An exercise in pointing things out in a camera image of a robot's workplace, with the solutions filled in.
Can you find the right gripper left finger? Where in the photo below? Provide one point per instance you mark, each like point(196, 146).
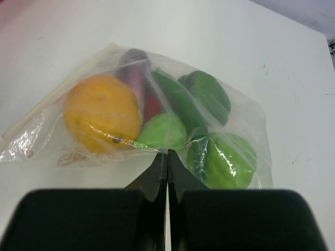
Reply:
point(130, 218)

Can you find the clear zip top bag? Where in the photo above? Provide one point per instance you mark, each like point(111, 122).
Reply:
point(41, 138)

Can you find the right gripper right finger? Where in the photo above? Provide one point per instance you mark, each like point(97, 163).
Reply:
point(251, 219)

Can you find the yellow fake lemon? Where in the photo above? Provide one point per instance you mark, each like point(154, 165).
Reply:
point(101, 113)

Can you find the light green fake guava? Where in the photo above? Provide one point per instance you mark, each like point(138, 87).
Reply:
point(222, 161)

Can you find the dark green fake cucumber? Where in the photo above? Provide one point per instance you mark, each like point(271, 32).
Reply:
point(182, 103)

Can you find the red fake chili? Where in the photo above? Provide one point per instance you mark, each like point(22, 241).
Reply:
point(152, 103)

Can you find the purple fake eggplant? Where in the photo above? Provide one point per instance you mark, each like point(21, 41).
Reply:
point(132, 70)

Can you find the dark green fake pepper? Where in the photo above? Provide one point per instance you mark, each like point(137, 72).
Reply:
point(208, 91)

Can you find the light green fake lime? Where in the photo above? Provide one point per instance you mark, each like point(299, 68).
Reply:
point(163, 131)

